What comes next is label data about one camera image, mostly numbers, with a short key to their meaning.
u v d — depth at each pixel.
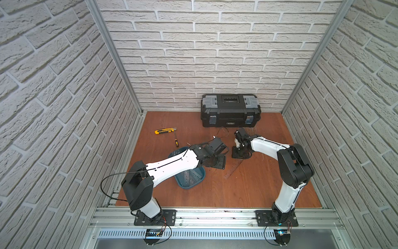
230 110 0.99
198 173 0.87
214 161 0.67
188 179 0.85
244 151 0.81
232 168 0.90
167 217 0.73
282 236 0.70
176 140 1.03
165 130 1.08
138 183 0.42
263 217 0.74
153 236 0.71
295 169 0.49
